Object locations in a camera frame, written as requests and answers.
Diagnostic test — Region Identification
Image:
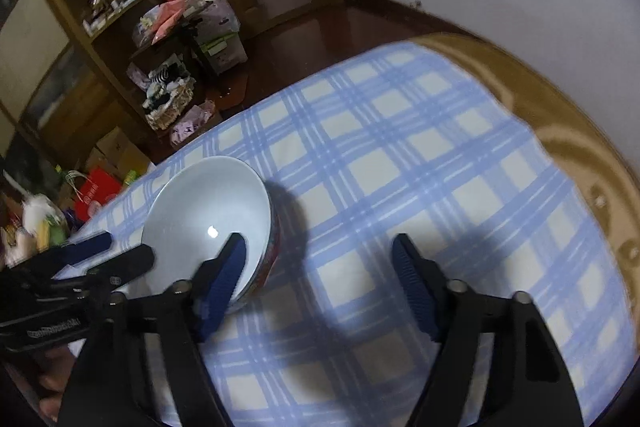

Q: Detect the blue plaid cloth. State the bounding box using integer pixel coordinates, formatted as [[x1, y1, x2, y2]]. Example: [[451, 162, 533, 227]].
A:
[[84, 41, 639, 426]]

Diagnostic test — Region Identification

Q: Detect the red patterned bowl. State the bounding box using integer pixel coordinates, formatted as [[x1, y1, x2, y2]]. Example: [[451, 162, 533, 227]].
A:
[[136, 156, 280, 312]]

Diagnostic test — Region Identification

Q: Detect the wicker basket with items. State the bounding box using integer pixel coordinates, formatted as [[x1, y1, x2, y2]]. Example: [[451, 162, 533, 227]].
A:
[[142, 75, 195, 131]]

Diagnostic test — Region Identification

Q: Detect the plush toy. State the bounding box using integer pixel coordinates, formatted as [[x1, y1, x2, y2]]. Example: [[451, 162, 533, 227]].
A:
[[1, 194, 68, 268]]

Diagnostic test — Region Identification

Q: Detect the small black side table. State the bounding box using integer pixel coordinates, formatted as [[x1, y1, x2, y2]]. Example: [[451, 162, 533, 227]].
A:
[[130, 0, 247, 75]]

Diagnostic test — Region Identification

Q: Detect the person left hand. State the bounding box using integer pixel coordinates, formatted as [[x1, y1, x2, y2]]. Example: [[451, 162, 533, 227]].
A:
[[6, 345, 76, 426]]

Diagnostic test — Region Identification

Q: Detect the wooden wardrobe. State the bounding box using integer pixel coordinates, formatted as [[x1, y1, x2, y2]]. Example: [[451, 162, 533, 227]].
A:
[[0, 0, 166, 158]]

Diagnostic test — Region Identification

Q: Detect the red paper bag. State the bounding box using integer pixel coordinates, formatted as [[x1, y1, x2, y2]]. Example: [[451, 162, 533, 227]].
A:
[[65, 167, 122, 222]]

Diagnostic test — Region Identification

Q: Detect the brown patterned blanket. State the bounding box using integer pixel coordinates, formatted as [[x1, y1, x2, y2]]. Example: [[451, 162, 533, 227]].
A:
[[414, 31, 640, 278]]

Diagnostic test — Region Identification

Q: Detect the cardboard box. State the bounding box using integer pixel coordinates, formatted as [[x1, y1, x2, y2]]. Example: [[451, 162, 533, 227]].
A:
[[96, 127, 152, 180]]

